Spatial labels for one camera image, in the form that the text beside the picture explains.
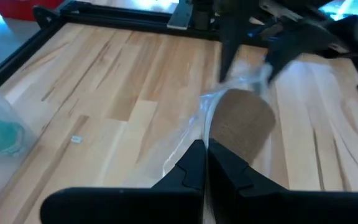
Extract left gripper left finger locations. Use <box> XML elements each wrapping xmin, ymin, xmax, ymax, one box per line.
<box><xmin>40</xmin><ymin>139</ymin><xmax>207</xmax><ymax>224</ymax></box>

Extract clear zip plastic bag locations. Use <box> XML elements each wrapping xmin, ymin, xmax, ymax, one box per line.
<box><xmin>126</xmin><ymin>57</ymin><xmax>281</xmax><ymax>187</ymax></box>

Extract black metal table frame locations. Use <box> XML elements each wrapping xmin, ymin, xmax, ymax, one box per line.
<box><xmin>0</xmin><ymin>0</ymin><xmax>226</xmax><ymax>88</ymax></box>

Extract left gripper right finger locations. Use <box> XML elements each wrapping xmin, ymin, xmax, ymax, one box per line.
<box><xmin>208</xmin><ymin>139</ymin><xmax>358</xmax><ymax>224</ymax></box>

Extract red plastic crate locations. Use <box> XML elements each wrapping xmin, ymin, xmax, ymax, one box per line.
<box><xmin>0</xmin><ymin>0</ymin><xmax>65</xmax><ymax>13</ymax></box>

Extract brown elastic bandage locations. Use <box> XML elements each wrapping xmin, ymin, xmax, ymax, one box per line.
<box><xmin>209</xmin><ymin>88</ymin><xmax>277</xmax><ymax>165</ymax></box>

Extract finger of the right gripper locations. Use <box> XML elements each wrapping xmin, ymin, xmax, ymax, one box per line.
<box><xmin>265</xmin><ymin>26</ymin><xmax>334</xmax><ymax>83</ymax></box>
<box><xmin>219</xmin><ymin>17</ymin><xmax>245</xmax><ymax>82</ymax></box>

